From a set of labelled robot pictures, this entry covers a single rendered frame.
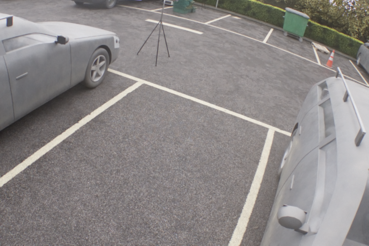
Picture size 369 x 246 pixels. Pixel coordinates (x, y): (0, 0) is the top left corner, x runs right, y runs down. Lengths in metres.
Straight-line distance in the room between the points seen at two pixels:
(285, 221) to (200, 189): 1.72
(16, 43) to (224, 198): 2.91
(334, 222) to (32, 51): 3.33
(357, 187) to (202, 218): 1.63
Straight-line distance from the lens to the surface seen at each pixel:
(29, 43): 3.44
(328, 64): 10.76
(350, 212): 1.67
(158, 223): 2.67
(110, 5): 11.56
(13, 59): 3.24
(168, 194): 2.95
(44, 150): 3.38
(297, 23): 13.72
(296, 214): 1.54
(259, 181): 3.44
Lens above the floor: 2.12
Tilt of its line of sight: 28 degrees down
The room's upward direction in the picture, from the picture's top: 11 degrees clockwise
